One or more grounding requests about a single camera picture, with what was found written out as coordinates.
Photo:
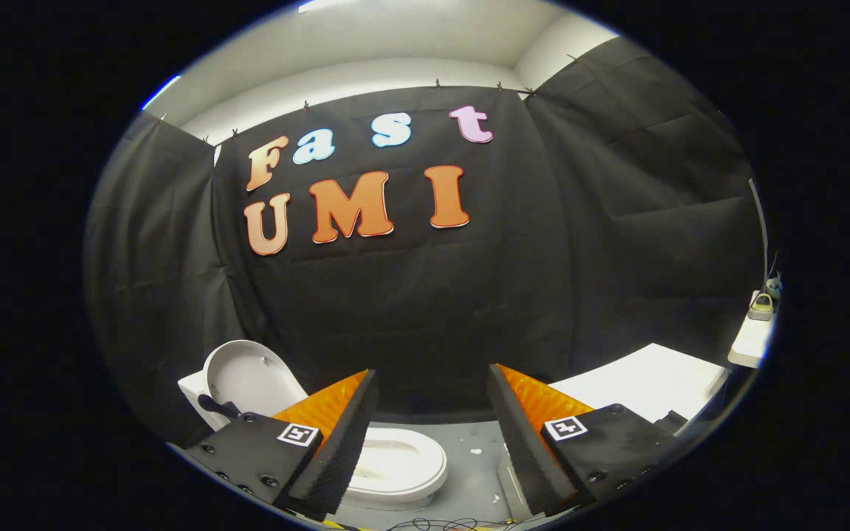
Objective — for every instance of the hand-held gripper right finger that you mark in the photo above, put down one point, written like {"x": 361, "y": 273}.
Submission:
{"x": 524, "y": 442}

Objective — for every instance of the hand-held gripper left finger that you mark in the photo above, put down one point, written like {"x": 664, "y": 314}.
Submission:
{"x": 340, "y": 442}

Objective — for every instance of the white toilet lid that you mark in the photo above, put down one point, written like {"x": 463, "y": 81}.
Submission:
{"x": 251, "y": 376}

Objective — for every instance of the white toilet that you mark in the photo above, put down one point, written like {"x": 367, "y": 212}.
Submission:
{"x": 395, "y": 464}

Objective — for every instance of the white cabinet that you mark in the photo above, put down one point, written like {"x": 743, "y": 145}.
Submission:
{"x": 639, "y": 380}

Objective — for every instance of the black backdrop cloth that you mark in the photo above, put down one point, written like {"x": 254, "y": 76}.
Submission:
{"x": 410, "y": 295}

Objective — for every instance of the yellow green soap holder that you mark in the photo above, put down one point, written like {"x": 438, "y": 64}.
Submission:
{"x": 761, "y": 306}

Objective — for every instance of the white wall shelf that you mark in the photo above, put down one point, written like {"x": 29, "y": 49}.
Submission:
{"x": 753, "y": 343}

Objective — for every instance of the black curved mirror frame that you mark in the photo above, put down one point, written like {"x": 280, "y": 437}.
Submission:
{"x": 761, "y": 221}

